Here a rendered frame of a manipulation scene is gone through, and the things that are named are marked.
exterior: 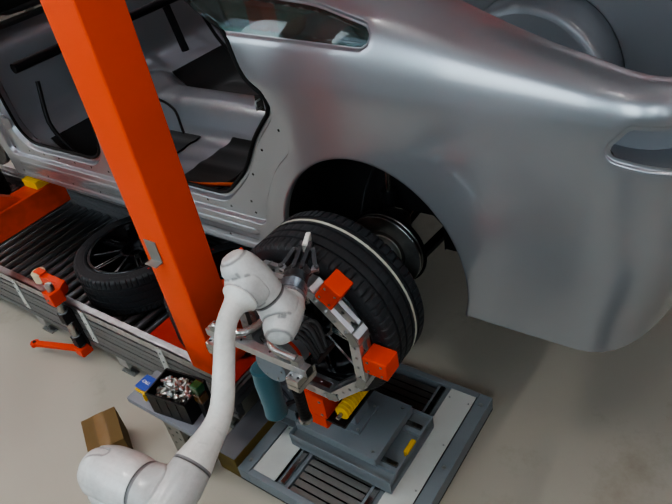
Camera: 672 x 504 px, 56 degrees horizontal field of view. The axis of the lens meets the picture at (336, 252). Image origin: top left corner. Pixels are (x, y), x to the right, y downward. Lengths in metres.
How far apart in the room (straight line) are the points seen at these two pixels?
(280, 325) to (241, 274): 0.18
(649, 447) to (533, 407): 0.48
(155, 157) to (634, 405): 2.22
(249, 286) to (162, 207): 0.60
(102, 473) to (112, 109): 1.01
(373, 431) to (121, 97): 1.59
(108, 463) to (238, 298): 0.49
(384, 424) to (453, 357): 0.68
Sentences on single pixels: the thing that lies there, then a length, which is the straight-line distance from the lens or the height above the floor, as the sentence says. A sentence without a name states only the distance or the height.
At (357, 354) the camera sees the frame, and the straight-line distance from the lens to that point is 2.03.
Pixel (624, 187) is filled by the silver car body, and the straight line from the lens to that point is 1.82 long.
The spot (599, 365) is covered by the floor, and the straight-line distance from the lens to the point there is 3.23.
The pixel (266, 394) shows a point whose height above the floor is 0.64.
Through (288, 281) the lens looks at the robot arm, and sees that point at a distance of 1.82.
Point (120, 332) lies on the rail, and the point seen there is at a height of 0.37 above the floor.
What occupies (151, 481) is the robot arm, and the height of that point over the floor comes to 1.14.
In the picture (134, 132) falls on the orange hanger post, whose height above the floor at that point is 1.60.
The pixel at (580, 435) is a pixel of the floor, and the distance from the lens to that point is 2.96.
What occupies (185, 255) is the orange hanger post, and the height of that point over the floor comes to 1.11.
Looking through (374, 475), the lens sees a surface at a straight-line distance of 2.63.
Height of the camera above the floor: 2.35
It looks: 36 degrees down
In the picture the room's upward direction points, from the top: 11 degrees counter-clockwise
